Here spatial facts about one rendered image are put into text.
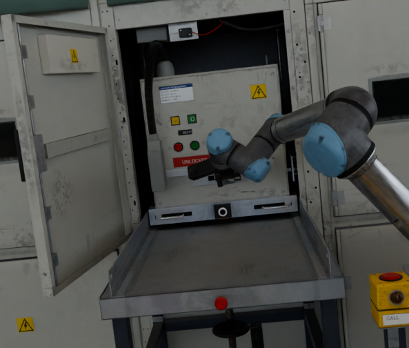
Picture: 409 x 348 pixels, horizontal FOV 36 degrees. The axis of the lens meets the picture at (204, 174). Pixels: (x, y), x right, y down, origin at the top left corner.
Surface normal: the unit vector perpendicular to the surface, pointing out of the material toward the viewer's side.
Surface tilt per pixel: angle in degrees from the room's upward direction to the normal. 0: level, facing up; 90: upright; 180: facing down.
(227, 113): 90
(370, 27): 90
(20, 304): 90
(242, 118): 90
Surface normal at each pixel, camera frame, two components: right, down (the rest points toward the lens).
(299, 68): -0.04, 0.15
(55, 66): 0.96, -0.07
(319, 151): -0.67, 0.61
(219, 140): -0.09, -0.35
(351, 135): 0.40, -0.19
